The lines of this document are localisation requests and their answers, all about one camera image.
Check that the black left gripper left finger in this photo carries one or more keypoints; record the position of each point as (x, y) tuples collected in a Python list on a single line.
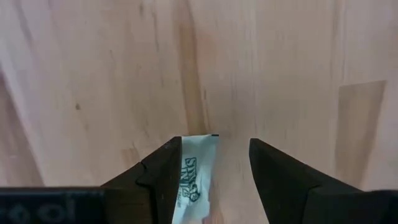
[(158, 183)]

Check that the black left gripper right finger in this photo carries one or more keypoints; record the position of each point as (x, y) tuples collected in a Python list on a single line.
[(286, 189)]

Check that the white packet with dark print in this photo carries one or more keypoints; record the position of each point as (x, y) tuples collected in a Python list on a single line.
[(194, 174)]

